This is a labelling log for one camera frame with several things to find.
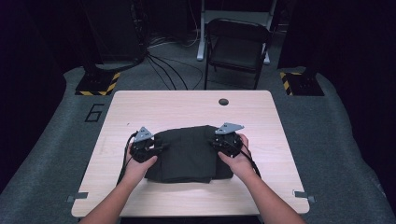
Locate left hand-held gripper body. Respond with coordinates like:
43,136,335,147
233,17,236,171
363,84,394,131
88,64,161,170
129,126,155,163

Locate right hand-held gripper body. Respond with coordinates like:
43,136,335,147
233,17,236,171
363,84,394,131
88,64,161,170
214,121,246,159

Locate black pleated skirt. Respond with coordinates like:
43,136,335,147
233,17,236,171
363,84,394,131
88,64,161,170
144,124,235,184

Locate person's left hand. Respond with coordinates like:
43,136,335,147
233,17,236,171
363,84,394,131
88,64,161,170
124,144,159,185

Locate person's right hand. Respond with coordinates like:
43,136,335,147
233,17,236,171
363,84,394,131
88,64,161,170
217,133,257,184

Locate grey tape piece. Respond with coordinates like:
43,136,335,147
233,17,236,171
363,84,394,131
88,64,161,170
292,189,317,203
65,191,90,203

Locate black stand base yellow stripes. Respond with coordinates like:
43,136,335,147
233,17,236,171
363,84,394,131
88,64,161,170
278,71,325,97
75,70,121,97

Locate black folding chair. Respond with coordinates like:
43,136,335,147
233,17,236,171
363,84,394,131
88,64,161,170
204,18,274,91

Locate black equipment cabinet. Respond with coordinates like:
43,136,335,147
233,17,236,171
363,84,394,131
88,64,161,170
88,0,147,63

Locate dark curtain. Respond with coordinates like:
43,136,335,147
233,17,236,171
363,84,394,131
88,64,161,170
278,0,396,200
0,0,78,194

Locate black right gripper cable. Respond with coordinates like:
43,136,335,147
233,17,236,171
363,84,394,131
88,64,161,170
232,141,262,179

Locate bundle of black floor cables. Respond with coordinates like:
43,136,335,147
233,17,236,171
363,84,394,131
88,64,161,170
143,29,205,91

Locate white metal desk frame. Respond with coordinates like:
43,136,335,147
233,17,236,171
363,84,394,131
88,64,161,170
196,0,278,65

